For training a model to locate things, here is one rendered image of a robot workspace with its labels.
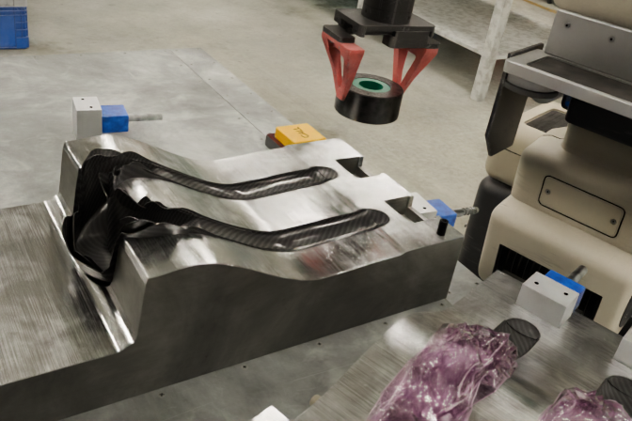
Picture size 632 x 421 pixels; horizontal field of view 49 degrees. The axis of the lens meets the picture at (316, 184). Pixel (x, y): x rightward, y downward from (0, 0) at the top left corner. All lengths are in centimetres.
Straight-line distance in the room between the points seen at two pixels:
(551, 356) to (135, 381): 39
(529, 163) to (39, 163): 70
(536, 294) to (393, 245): 16
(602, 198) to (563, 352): 36
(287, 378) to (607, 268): 52
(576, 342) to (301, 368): 28
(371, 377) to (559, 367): 21
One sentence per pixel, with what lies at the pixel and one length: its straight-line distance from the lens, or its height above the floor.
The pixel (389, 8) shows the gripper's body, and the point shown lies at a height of 111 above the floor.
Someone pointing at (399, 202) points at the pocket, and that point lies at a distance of 85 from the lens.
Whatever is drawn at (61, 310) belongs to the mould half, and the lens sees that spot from 67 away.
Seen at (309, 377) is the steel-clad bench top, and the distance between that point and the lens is 70.
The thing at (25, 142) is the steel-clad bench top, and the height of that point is 80.
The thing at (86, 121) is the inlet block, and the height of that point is 84.
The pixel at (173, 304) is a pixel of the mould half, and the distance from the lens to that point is 62.
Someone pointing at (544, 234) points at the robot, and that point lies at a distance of 106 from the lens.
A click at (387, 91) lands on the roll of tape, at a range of 83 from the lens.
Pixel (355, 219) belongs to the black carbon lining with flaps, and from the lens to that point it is 79.
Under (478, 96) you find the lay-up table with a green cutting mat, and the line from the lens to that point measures 391.
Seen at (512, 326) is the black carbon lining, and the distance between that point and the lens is 75.
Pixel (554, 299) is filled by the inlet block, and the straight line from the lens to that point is 76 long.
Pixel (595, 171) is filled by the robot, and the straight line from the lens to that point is 106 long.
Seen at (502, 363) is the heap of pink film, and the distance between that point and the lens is 63.
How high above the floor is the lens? 129
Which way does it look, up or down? 29 degrees down
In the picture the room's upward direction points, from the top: 9 degrees clockwise
